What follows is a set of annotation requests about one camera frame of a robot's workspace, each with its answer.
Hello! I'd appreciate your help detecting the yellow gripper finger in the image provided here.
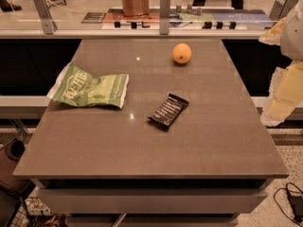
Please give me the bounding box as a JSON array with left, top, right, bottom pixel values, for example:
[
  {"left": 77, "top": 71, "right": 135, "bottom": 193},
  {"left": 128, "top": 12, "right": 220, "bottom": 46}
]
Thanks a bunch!
[{"left": 258, "top": 18, "right": 286, "bottom": 45}]

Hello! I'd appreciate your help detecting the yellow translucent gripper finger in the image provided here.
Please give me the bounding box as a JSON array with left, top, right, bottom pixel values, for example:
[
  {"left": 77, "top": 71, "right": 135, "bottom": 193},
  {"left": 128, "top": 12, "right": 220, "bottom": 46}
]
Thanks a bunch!
[{"left": 261, "top": 61, "right": 303, "bottom": 127}]

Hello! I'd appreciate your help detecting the orange fruit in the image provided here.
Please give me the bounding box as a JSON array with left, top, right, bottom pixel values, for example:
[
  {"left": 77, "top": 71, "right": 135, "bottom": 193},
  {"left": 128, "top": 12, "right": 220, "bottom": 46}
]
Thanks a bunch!
[{"left": 172, "top": 44, "right": 191, "bottom": 64}]

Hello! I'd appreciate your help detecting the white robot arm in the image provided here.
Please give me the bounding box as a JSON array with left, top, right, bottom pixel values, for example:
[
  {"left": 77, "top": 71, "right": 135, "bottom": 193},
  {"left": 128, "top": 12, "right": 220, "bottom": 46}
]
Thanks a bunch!
[{"left": 258, "top": 0, "right": 303, "bottom": 127}]

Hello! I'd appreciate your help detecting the black snack bar wrapper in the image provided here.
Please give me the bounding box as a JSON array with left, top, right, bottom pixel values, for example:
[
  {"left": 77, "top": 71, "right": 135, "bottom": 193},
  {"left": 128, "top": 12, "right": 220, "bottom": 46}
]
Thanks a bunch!
[{"left": 149, "top": 94, "right": 189, "bottom": 131}]

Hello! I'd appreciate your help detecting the green kettle chips bag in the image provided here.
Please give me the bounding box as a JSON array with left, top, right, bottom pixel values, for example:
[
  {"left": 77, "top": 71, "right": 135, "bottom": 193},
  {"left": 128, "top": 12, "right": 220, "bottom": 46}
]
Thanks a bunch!
[{"left": 46, "top": 62, "right": 129, "bottom": 109}]

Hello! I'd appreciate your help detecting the black round bin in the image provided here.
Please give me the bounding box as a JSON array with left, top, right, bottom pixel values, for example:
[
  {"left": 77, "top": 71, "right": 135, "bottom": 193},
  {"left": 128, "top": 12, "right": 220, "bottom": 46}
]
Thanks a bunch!
[{"left": 5, "top": 139, "right": 25, "bottom": 162}]

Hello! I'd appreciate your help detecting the colourful packaged goods basket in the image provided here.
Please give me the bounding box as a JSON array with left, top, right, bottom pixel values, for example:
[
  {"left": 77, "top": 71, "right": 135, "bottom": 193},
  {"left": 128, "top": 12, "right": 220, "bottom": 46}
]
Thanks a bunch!
[{"left": 9, "top": 197, "right": 68, "bottom": 227}]

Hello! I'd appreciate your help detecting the right metal railing post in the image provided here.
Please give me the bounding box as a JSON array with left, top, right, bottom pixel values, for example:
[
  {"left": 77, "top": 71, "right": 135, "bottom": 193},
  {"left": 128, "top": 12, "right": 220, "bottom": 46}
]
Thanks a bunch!
[{"left": 269, "top": 0, "right": 299, "bottom": 21}]

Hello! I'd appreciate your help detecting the metal railing post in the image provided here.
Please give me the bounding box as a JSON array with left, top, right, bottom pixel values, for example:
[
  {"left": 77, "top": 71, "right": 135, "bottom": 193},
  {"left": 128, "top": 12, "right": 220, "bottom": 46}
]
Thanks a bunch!
[
  {"left": 33, "top": 0, "right": 57, "bottom": 35},
  {"left": 269, "top": 0, "right": 299, "bottom": 21},
  {"left": 159, "top": 0, "right": 170, "bottom": 35}
]

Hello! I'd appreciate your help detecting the black power adapter with cable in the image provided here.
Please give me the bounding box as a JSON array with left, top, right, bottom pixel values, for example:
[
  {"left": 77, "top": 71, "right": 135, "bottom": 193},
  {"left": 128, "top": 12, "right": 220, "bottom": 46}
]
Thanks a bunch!
[{"left": 273, "top": 183, "right": 303, "bottom": 227}]

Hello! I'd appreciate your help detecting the middle metal railing post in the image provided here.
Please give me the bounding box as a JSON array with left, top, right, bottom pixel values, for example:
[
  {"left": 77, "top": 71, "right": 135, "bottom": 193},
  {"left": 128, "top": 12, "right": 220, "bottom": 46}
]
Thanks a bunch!
[{"left": 159, "top": 0, "right": 170, "bottom": 35}]

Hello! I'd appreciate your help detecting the left metal railing post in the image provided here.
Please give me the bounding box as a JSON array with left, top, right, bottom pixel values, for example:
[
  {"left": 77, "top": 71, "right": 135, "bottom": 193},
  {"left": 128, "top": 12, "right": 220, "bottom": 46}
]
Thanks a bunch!
[{"left": 33, "top": 0, "right": 57, "bottom": 35}]

